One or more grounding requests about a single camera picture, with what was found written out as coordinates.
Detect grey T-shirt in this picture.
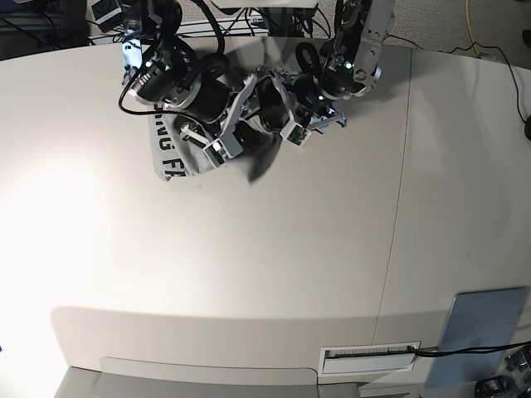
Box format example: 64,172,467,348
149,105,281,183

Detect blue-grey flat panel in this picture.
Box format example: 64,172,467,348
425,286,529,389

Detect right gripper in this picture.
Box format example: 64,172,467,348
161,75,278,166

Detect black device bottom right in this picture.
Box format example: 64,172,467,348
474,375,516,398

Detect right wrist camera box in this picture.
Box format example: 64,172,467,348
202,134,243,168

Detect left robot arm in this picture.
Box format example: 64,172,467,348
249,1,395,144

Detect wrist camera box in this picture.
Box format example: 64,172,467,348
202,134,243,168
280,121,312,147

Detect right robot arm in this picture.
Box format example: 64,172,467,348
122,1,275,167

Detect black box device top left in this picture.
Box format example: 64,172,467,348
90,0,123,33

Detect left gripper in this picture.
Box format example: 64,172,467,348
255,66,348,134

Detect black cable at right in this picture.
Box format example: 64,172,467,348
380,33,531,125

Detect yellow cable on floor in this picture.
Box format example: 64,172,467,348
463,0,490,57

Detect black cable over panel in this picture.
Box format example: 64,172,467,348
408,342,531,358

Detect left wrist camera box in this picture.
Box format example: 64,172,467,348
280,121,312,147

